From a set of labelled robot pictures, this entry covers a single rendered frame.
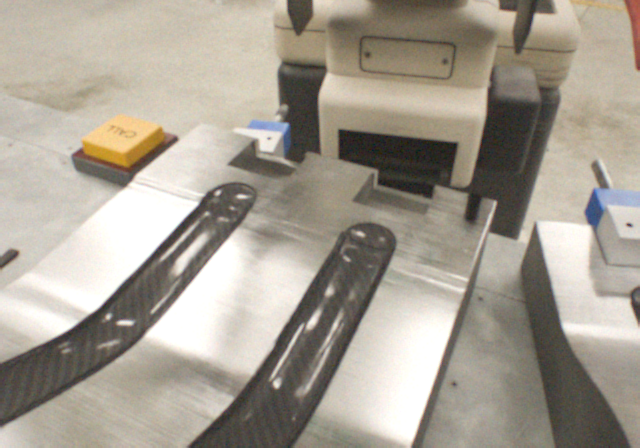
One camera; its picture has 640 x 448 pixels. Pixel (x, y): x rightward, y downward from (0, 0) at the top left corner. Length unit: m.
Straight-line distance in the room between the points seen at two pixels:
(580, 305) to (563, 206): 1.55
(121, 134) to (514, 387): 0.44
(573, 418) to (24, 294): 0.34
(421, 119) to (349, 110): 0.10
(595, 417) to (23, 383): 0.29
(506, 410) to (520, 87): 0.59
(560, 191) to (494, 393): 1.64
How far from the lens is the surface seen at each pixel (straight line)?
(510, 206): 1.18
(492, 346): 0.43
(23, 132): 0.73
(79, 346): 0.34
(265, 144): 0.52
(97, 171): 0.60
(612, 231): 0.44
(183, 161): 0.45
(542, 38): 1.00
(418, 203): 0.42
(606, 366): 0.36
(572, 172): 2.12
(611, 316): 0.41
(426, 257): 0.35
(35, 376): 0.32
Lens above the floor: 1.14
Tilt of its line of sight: 39 degrees down
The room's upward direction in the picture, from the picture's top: straight up
